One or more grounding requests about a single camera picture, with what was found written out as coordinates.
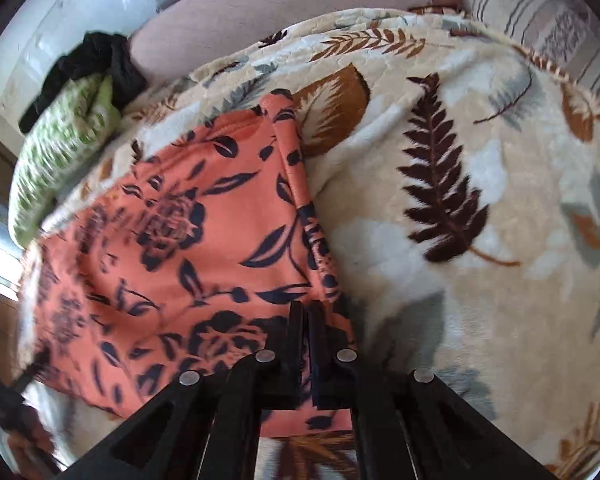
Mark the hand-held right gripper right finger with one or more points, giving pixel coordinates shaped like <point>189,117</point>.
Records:
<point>318,345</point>

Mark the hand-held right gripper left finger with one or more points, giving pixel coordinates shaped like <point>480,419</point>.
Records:
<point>295,340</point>

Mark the pink bolster cushion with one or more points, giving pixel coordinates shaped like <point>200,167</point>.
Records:
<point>280,10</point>

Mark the orange floral dress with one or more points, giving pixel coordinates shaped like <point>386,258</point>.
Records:
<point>220,240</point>

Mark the green checkered pillow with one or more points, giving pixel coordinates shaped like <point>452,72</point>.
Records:
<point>65,150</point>

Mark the black cloth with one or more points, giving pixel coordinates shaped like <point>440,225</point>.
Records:
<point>110,60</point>

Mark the leaf print blanket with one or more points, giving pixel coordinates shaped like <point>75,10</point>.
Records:
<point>455,200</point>

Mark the striped floral cushion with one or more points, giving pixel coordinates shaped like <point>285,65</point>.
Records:
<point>555,15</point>

